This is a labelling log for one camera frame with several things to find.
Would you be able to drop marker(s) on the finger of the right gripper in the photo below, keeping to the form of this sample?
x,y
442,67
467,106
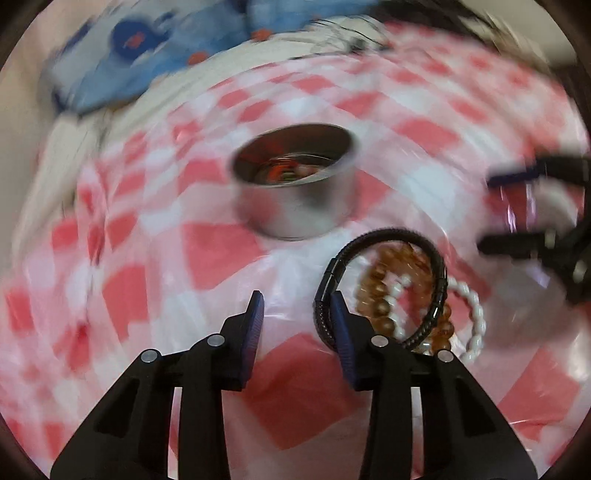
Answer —
x,y
517,245
525,175

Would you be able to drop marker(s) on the blue whale print pillow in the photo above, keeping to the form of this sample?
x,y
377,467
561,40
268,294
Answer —
x,y
116,55

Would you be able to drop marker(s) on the red white checkered plastic sheet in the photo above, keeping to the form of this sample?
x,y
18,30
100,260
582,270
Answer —
x,y
155,256

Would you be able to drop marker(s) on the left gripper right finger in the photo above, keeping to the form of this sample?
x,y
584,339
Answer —
x,y
375,363

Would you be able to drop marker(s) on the black jacket on bed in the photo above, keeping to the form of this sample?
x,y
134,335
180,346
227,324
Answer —
x,y
455,17

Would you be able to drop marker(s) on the round silver metal tin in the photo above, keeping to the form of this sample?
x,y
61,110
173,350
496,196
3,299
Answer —
x,y
297,182

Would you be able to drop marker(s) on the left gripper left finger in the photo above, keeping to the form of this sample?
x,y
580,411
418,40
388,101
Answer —
x,y
221,362

